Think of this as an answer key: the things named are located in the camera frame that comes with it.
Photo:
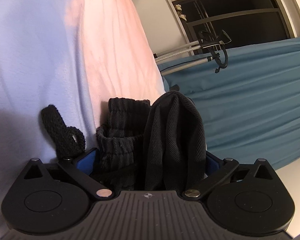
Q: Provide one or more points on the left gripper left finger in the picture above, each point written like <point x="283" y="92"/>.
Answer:
<point x="86" y="163"/>

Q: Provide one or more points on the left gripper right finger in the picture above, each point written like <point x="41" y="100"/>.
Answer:
<point x="212" y="164"/>

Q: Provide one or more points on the dark grey denim trousers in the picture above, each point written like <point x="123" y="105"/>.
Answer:
<point x="150" y="146"/>

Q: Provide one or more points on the blue curtain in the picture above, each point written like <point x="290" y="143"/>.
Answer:
<point x="250" y="109"/>

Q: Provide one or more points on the white bed sheet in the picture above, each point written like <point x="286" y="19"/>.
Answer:
<point x="74" y="54"/>

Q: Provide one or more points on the garment steamer stand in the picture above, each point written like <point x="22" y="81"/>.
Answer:
<point x="215" y="44"/>

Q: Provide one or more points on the dark window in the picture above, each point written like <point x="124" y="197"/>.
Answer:
<point x="246" y="22"/>

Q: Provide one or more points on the items on window sill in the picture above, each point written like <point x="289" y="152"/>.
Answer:
<point x="179" y="11"/>

